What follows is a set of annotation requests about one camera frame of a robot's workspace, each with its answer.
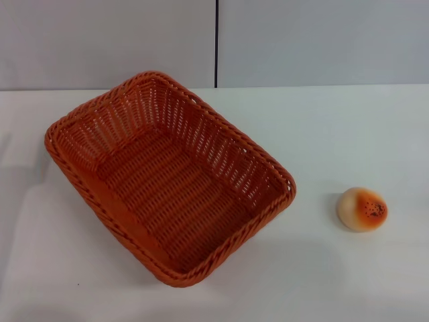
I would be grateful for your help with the orange woven plastic basket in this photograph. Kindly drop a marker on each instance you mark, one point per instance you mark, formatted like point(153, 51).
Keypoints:
point(167, 188)

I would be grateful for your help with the round browned bread bun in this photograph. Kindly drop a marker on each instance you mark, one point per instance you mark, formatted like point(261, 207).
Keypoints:
point(363, 209)

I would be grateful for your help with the black vertical wall panel strip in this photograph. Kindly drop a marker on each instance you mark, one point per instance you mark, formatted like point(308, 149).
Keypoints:
point(216, 43)

